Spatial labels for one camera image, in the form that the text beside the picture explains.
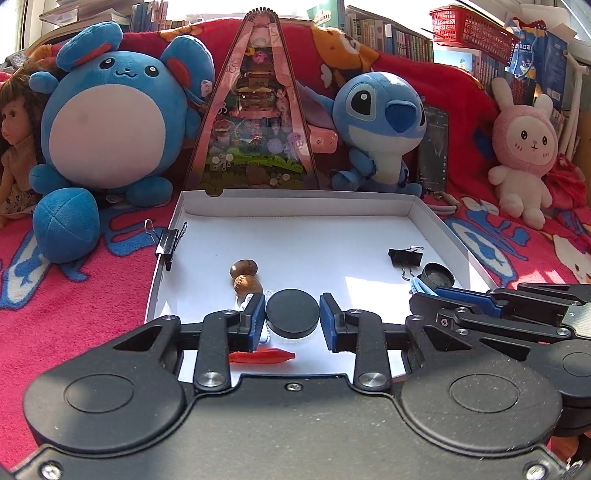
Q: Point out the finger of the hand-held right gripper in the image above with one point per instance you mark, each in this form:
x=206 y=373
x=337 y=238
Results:
x=466 y=299
x=434 y=304

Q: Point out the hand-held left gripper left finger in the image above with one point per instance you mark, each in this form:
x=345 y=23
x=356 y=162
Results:
x=255 y=318

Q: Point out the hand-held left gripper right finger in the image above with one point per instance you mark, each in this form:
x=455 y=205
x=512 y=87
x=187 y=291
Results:
x=328 y=318

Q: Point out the small blue clip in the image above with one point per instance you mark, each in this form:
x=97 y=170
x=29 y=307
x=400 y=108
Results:
x=422 y=286

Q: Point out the black round container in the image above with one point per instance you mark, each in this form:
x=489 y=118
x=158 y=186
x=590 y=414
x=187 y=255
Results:
x=438 y=274

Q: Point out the brown nut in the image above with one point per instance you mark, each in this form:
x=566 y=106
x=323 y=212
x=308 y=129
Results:
x=244 y=267
x=247 y=284

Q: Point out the black round puck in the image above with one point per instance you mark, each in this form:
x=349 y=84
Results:
x=292 y=311

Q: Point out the red plastic tool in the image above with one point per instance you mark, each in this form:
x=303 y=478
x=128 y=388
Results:
x=263 y=356

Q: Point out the black binder clip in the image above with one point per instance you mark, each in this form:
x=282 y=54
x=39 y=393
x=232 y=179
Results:
x=167 y=242
x=406 y=256

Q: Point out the white cardboard box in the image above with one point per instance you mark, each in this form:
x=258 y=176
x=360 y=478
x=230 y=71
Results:
x=300 y=240

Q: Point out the red crumpled cloth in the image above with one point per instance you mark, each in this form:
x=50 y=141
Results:
x=568 y=184

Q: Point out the black smartphone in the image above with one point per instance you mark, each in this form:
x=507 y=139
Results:
x=434 y=147

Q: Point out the pink rabbit plush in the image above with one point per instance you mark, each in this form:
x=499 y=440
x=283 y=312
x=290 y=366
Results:
x=524 y=138

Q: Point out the pink triangular toy box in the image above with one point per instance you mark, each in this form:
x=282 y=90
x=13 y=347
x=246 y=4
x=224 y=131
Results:
x=258 y=138

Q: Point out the pink printed blanket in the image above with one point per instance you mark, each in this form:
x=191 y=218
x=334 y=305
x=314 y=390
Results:
x=69 y=323

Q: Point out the blue alien plush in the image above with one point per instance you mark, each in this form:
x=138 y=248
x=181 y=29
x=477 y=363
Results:
x=378 y=120

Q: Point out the white metal stand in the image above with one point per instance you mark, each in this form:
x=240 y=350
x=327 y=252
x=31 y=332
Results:
x=577 y=92

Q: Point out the round blue mouse plush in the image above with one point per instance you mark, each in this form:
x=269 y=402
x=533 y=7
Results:
x=101 y=138

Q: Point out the blue paper bag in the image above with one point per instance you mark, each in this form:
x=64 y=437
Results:
x=540 y=55

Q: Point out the row of shelved books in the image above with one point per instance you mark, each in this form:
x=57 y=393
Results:
x=392 y=39

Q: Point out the red plastic basket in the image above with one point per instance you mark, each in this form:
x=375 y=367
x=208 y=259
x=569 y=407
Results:
x=471 y=27

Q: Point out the brown-haired doll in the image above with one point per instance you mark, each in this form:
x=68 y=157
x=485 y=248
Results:
x=16 y=138

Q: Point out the teal cardboard box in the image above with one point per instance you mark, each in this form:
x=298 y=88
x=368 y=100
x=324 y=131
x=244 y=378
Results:
x=325 y=14

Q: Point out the stack of books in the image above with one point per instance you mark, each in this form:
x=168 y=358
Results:
x=92 y=16

